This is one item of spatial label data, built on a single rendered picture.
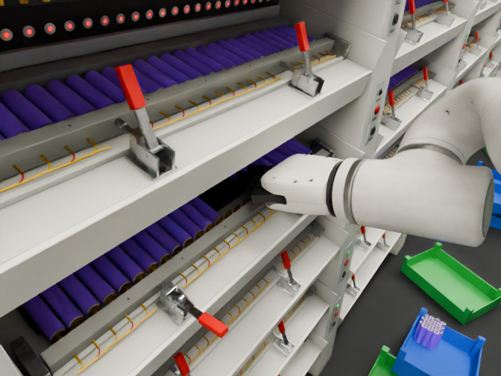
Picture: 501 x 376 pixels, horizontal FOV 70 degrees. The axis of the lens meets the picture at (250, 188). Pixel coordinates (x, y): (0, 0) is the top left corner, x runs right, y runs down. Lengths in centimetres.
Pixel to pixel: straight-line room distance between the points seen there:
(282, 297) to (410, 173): 40
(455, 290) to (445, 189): 129
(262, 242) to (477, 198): 29
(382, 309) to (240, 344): 91
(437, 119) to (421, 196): 10
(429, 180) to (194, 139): 25
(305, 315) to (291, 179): 55
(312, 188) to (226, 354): 34
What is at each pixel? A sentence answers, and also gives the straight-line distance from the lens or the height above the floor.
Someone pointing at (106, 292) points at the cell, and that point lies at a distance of 46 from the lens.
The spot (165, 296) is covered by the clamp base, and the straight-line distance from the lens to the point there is 45.
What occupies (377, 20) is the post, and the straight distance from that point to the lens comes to 66.
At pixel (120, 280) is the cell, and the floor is 80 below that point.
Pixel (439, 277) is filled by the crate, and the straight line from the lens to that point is 171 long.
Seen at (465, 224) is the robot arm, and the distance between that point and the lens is 41.
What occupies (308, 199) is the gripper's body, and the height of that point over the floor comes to 86.
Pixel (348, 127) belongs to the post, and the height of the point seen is 84.
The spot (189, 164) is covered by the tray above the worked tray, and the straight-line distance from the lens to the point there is 35.
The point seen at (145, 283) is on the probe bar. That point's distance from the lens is 46.
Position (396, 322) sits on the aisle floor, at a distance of 149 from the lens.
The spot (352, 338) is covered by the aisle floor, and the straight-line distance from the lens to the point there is 140.
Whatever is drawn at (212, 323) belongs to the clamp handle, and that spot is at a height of 78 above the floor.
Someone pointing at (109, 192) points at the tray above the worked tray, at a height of 96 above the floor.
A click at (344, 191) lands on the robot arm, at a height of 89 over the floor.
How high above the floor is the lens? 112
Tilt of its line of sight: 33 degrees down
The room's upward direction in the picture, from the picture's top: straight up
